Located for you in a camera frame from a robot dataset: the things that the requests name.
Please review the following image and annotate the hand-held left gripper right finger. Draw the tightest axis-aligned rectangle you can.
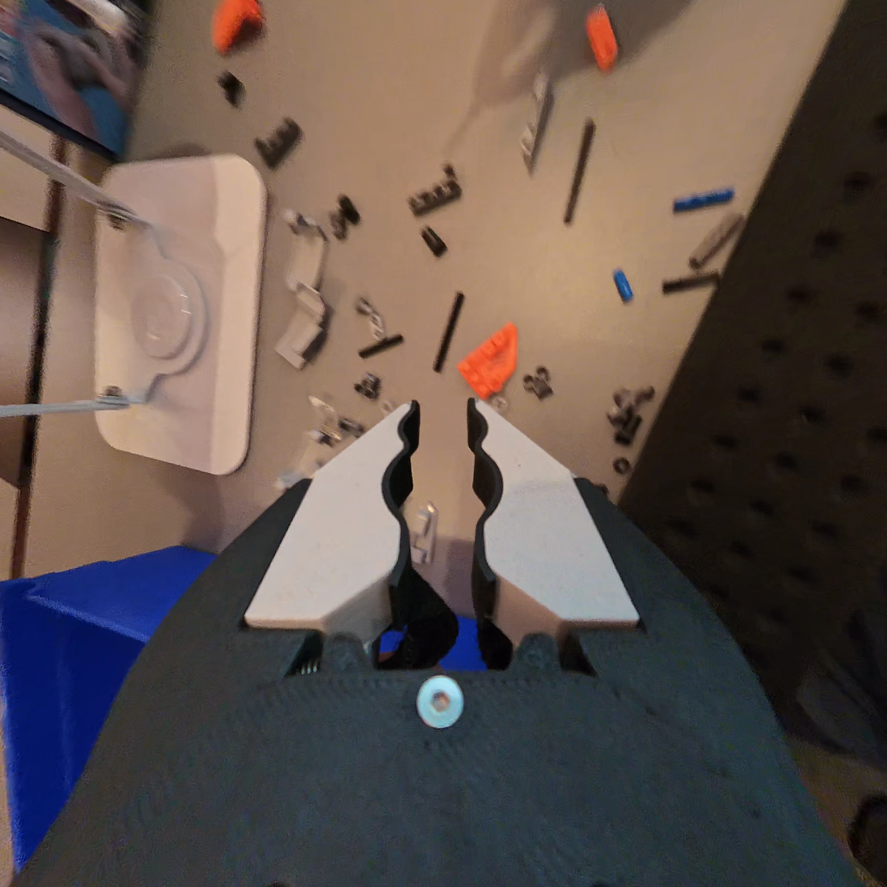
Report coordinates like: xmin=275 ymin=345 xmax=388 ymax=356
xmin=467 ymin=398 xmax=640 ymax=636

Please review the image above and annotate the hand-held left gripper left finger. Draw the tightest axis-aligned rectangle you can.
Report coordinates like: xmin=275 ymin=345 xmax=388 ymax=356
xmin=244 ymin=401 xmax=421 ymax=633

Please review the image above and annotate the orange two-hole beam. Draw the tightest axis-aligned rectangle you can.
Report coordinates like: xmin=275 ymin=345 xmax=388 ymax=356
xmin=585 ymin=6 xmax=620 ymax=72

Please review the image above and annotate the light grey flat panel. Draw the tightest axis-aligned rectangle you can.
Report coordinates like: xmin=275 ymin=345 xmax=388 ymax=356
xmin=409 ymin=502 xmax=439 ymax=563

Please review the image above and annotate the black and grey connector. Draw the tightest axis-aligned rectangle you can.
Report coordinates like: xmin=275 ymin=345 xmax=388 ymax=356
xmin=608 ymin=386 xmax=656 ymax=446

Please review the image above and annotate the orange wedge plate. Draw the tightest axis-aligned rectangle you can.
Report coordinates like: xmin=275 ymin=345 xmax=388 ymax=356
xmin=456 ymin=322 xmax=520 ymax=400

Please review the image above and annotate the grey block panel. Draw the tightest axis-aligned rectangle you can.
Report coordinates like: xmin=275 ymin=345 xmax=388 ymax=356
xmin=274 ymin=284 xmax=334 ymax=370

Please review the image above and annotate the blue storage bin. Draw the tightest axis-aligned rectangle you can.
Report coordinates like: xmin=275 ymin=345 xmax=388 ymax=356
xmin=0 ymin=545 xmax=487 ymax=870

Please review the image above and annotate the black studded mat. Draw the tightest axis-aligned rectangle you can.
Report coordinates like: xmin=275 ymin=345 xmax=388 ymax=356
xmin=615 ymin=0 xmax=887 ymax=770

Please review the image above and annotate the black connector with grey pin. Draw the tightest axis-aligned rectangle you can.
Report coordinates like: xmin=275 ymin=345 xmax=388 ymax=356
xmin=328 ymin=194 xmax=362 ymax=241

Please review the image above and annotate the grey tube connector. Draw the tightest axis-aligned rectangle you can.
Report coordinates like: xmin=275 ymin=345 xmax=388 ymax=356
xmin=689 ymin=213 xmax=744 ymax=269

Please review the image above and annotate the grey angled liftarm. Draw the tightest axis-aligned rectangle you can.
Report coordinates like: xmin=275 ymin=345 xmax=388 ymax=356
xmin=408 ymin=165 xmax=464 ymax=217

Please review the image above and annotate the long blue pin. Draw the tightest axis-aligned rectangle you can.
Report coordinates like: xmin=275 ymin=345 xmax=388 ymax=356
xmin=673 ymin=186 xmax=736 ymax=213

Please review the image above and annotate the dark grey beam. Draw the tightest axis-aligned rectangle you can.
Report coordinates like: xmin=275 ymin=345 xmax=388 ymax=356
xmin=254 ymin=118 xmax=304 ymax=169

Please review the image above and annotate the orange brick with holes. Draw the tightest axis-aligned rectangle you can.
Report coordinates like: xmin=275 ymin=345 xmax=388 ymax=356
xmin=211 ymin=0 xmax=266 ymax=54

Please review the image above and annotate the blue toy box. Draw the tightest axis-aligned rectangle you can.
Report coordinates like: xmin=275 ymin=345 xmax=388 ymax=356
xmin=0 ymin=0 xmax=151 ymax=162

